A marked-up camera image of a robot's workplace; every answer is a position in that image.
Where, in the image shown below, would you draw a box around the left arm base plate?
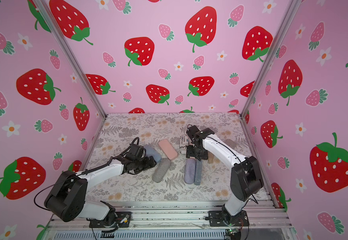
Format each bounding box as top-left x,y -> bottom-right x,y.
89,212 -> 132,229

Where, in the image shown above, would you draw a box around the newspaper print glasses case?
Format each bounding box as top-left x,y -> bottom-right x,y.
179,135 -> 190,155

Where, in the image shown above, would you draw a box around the grey case teal lining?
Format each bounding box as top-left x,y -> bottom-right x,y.
224,139 -> 238,150

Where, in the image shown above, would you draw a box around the aluminium corner post right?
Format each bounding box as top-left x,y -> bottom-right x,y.
240,0 -> 303,118

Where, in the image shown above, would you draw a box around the tan woven glasses case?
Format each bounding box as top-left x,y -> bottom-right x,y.
208,152 -> 215,164

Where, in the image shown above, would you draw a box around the purple case brown lining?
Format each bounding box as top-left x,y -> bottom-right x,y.
184,159 -> 196,185

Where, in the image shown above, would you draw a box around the blue fabric glasses case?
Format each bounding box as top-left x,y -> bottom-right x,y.
144,145 -> 162,163

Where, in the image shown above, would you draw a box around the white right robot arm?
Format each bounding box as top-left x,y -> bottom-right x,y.
186,125 -> 264,218

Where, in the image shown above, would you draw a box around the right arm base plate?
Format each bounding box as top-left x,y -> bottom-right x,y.
205,210 -> 250,227

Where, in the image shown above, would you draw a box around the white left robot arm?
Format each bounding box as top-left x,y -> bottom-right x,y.
44,144 -> 157,228

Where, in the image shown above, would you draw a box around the pink glasses case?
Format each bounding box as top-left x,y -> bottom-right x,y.
158,139 -> 178,160

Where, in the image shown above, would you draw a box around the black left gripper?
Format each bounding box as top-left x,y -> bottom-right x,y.
133,155 -> 158,174

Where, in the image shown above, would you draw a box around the green case purple glasses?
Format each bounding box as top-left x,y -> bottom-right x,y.
194,160 -> 203,186

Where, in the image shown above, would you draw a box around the grey fabric glasses case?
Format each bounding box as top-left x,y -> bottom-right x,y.
152,158 -> 171,183

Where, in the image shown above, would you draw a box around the aluminium corner post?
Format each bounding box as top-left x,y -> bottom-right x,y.
240,0 -> 303,118
34,0 -> 107,119

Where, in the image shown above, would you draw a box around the aluminium corner post left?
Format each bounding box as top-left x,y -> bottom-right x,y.
34,0 -> 107,119

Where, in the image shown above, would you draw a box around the aluminium rail frame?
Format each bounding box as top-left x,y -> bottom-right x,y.
40,200 -> 298,240

